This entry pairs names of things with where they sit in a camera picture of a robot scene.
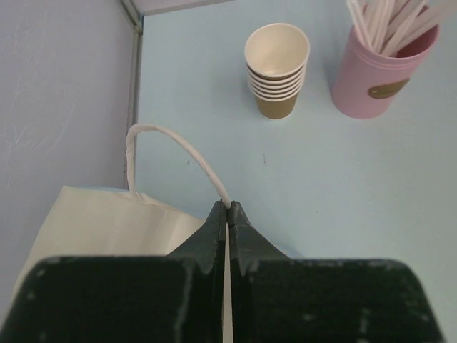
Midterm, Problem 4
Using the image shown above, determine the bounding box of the stack of brown paper cups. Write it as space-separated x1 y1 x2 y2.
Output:
244 23 311 120

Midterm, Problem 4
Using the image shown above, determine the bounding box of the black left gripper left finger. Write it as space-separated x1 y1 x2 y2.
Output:
1 202 226 342

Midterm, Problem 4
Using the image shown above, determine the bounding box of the pink straw holder cup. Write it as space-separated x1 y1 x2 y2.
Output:
331 25 440 119

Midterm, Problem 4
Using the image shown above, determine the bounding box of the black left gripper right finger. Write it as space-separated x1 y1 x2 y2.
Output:
228 202 445 342

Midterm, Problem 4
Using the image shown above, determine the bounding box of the white and blue paper bag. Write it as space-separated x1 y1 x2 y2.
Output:
14 124 235 342

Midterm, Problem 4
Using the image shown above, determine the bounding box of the bundle of wrapped white straws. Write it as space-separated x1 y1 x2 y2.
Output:
346 1 456 57

